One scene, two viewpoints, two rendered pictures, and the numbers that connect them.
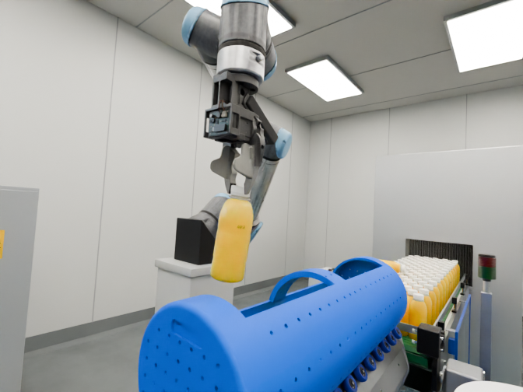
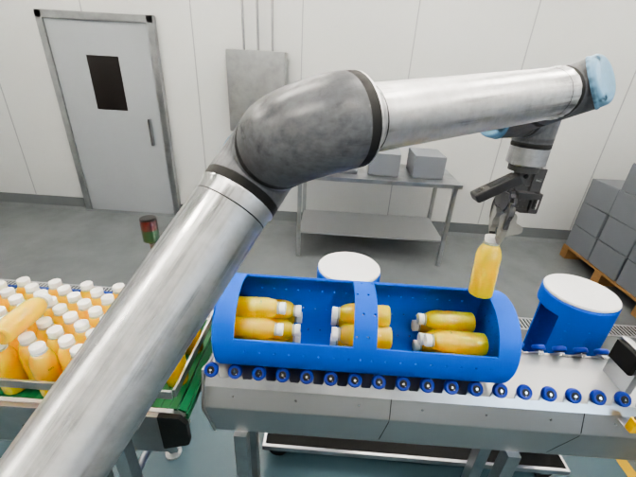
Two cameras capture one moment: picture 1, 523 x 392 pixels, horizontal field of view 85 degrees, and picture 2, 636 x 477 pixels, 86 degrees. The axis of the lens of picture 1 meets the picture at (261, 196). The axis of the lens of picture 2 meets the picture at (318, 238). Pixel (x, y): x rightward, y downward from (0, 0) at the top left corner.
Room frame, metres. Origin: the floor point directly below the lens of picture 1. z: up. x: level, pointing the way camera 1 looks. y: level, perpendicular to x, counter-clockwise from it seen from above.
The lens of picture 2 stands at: (1.47, 0.42, 1.83)
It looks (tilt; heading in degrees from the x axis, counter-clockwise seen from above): 26 degrees down; 232
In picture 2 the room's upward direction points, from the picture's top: 3 degrees clockwise
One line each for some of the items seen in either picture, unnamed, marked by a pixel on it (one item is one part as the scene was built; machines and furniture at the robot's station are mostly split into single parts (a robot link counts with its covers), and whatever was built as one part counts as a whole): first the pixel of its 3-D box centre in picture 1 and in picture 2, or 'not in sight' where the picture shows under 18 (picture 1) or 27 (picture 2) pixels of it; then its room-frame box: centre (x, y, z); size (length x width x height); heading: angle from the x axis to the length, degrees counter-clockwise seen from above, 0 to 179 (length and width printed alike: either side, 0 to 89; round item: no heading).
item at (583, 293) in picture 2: not in sight; (580, 291); (-0.18, 0.15, 1.03); 0.28 x 0.28 x 0.01
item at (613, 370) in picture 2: not in sight; (624, 364); (0.13, 0.39, 1.00); 0.10 x 0.04 x 0.15; 51
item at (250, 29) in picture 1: (243, 27); (538, 119); (0.54, 0.05, 1.74); 0.10 x 0.09 x 0.12; 170
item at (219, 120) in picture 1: (235, 112); (519, 188); (0.53, 0.06, 1.57); 0.09 x 0.08 x 0.12; 141
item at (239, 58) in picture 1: (241, 70); (526, 156); (0.53, 0.05, 1.66); 0.10 x 0.09 x 0.05; 51
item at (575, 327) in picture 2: not in sight; (544, 367); (-0.18, 0.15, 0.59); 0.28 x 0.28 x 0.88
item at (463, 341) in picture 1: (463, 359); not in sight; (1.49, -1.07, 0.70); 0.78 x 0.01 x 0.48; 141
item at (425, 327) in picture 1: (428, 341); not in sight; (1.07, -0.64, 0.95); 0.10 x 0.07 x 0.10; 51
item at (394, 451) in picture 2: not in sight; (403, 419); (0.25, -0.26, 0.08); 1.50 x 0.52 x 0.15; 140
